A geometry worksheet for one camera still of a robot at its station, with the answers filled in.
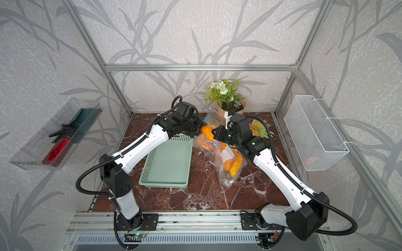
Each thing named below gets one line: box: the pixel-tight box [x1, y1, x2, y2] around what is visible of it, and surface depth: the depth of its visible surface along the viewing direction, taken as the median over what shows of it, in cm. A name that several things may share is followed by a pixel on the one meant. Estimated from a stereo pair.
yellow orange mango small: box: [229, 151, 244, 178], surface depth 85 cm
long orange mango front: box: [201, 124, 215, 142], surface depth 77 cm
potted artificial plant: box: [202, 79, 247, 116], surface depth 98 cm
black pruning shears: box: [48, 123, 77, 138], surface depth 67 cm
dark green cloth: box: [51, 108, 103, 144], surface depth 69 cm
